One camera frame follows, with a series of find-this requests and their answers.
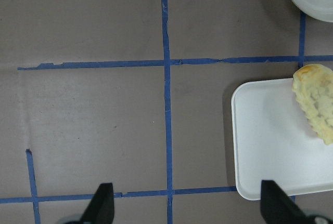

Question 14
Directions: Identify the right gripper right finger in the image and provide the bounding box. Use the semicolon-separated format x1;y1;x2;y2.
260;180;312;223

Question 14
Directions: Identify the white rectangular tray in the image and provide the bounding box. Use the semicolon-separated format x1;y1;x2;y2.
231;78;332;200

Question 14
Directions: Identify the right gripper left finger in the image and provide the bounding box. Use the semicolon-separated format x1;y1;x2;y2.
79;183;115;224

